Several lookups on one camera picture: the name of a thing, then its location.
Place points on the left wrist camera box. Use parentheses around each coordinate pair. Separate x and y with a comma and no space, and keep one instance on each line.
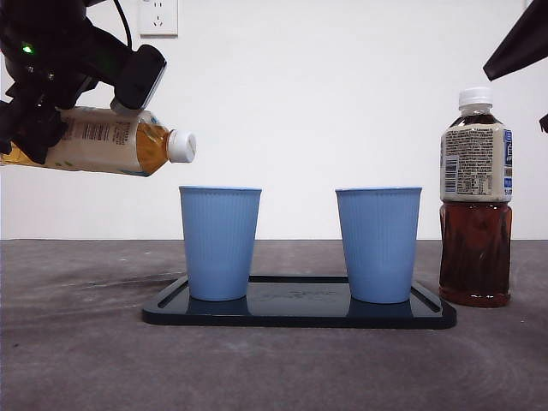
(139,77)

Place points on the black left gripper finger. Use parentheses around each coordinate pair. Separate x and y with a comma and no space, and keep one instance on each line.
(32,128)

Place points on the blue ribbed plastic cup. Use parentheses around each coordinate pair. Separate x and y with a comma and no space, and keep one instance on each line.
(219,244)
(379,244)

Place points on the dark tea bottle beige label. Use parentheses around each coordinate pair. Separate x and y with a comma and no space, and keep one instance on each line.
(475,257)

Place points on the white wall socket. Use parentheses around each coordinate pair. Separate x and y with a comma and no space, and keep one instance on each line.
(159,19)

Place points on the dark teal rectangular tray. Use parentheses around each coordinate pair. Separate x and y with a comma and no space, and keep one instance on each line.
(299,308)

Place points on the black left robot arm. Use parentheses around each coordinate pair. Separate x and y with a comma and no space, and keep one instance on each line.
(51,38)

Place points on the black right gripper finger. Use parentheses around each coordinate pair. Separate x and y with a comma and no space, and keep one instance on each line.
(526,38)
(545,124)

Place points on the light tea bottle white label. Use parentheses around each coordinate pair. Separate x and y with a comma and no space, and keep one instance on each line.
(111,147)

